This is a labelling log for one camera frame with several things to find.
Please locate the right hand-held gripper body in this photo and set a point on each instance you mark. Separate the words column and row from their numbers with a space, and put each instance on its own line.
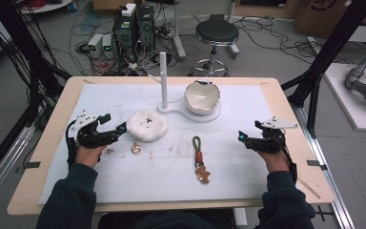
column 271, row 141

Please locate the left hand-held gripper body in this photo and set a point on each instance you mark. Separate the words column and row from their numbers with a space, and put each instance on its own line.
column 90, row 137

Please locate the person's left hand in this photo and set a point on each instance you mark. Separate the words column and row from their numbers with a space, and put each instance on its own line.
column 89, row 156

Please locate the person's right hand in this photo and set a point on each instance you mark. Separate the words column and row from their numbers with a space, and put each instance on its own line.
column 274, row 161

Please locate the wooden table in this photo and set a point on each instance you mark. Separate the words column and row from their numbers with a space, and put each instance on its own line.
column 60, row 105

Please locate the black tape strip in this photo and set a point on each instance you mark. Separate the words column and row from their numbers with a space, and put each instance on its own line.
column 31, row 164
column 316, row 163

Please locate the white ceramic bowl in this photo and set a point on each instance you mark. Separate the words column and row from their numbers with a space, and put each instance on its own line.
column 201, row 97

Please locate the white table mat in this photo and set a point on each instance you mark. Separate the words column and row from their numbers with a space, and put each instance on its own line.
column 158, row 178

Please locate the grey power supply box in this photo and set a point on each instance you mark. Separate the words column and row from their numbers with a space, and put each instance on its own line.
column 95, row 44
column 108, row 46

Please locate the black computer tower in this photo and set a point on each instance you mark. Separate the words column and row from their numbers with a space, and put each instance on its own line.
column 145, row 27
column 124, row 35

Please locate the white platform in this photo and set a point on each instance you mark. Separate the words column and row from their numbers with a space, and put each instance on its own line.
column 352, row 108

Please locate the black round stool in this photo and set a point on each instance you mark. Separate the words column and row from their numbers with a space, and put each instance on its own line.
column 216, row 31

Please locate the person's lap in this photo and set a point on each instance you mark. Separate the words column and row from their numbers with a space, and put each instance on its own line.
column 165, row 222

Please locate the white box on tower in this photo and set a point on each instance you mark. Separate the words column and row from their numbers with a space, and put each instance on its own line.
column 128, row 9

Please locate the cardboard box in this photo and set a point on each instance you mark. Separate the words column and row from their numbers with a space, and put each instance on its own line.
column 321, row 16

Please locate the white stand with post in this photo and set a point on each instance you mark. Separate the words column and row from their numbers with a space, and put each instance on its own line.
column 171, row 109

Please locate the aluminium rail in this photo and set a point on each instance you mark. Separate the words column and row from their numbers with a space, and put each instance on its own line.
column 3, row 171
column 333, row 184

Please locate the black metal frame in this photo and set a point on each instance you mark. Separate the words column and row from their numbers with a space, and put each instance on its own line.
column 327, row 54
column 22, row 47

